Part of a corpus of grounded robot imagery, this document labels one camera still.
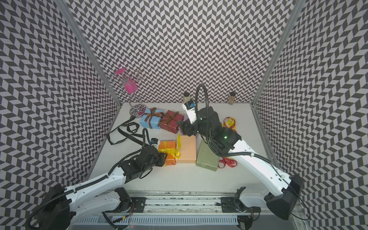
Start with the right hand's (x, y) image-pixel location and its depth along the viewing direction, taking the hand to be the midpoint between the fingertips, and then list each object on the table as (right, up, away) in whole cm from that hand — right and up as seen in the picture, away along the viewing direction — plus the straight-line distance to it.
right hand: (183, 121), depth 67 cm
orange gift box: (-8, -23, +15) cm, 28 cm away
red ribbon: (+25, -26, +22) cm, 42 cm away
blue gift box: (-24, +1, +33) cm, 41 cm away
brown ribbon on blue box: (-25, +4, +35) cm, 43 cm away
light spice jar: (0, +17, +45) cm, 48 cm away
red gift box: (-12, -2, +29) cm, 32 cm away
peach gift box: (+2, -18, +16) cm, 25 cm away
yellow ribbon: (-6, -19, +17) cm, 26 cm away
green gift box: (+12, -22, +18) cm, 31 cm away
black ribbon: (-46, -8, +38) cm, 60 cm away
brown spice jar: (+35, +16, +45) cm, 59 cm away
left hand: (-12, -21, +15) cm, 29 cm away
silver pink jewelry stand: (-43, +29, +38) cm, 64 cm away
